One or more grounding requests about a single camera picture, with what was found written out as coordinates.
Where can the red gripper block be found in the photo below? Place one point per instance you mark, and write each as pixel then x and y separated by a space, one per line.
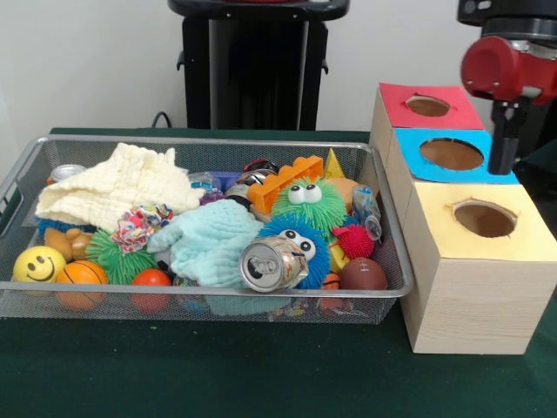
pixel 491 69

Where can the wooden box with three holes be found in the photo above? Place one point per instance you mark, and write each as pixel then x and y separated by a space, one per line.
pixel 478 305

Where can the clear mesh bin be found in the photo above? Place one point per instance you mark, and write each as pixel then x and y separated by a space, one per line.
pixel 196 150

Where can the dark green table cloth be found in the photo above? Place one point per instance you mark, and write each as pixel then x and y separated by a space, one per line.
pixel 217 374
pixel 544 183

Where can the green spiky toy with eyes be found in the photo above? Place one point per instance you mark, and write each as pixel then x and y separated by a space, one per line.
pixel 322 209

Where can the brown toy football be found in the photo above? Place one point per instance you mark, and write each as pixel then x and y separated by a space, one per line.
pixel 363 274

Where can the blue spiky toy with eyes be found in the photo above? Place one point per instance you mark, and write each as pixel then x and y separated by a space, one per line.
pixel 317 265

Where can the orange toothed toy block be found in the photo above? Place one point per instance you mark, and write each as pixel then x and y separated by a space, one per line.
pixel 278 187

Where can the crushed silver drink can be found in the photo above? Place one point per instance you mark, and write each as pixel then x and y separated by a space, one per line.
pixel 265 263

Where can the light blue cloth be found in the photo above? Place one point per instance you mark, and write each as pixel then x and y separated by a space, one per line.
pixel 204 239

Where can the small red-orange ball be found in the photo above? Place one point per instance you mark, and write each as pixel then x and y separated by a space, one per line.
pixel 151 278

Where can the cream cloth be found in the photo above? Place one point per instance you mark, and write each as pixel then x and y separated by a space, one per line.
pixel 122 187

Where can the orange toy basketball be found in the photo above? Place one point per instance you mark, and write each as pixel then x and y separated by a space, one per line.
pixel 82 272

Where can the yellow smiley ball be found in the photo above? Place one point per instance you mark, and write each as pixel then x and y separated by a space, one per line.
pixel 39 263

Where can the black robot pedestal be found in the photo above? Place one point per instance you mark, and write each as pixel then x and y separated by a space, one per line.
pixel 261 65

